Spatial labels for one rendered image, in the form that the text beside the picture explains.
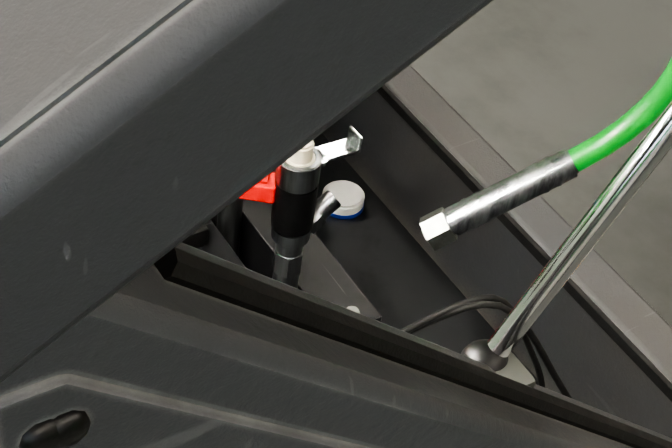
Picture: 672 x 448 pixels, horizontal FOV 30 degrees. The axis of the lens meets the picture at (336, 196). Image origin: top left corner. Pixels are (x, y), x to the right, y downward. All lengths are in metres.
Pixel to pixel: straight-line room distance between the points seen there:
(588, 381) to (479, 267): 0.14
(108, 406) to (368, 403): 0.08
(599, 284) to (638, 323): 0.04
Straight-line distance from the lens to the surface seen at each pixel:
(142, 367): 0.24
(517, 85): 2.76
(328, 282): 0.88
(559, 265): 0.38
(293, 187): 0.78
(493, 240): 1.04
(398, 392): 0.31
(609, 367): 0.97
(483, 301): 0.83
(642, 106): 0.72
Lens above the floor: 1.61
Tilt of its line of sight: 42 degrees down
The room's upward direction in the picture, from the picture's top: 8 degrees clockwise
